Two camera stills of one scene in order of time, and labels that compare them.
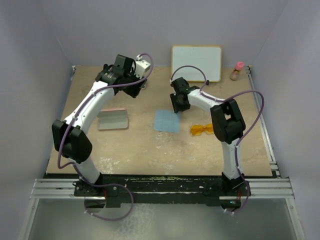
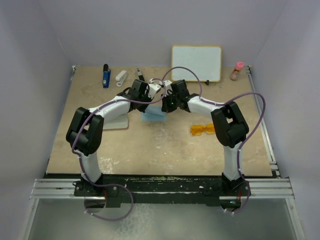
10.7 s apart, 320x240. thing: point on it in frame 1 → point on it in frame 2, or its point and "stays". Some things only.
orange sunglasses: (197, 130) stays
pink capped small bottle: (239, 66) stays
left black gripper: (134, 92) → (146, 95)
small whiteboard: (208, 58) stays
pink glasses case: (112, 118) stays
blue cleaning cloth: (167, 121) → (154, 113)
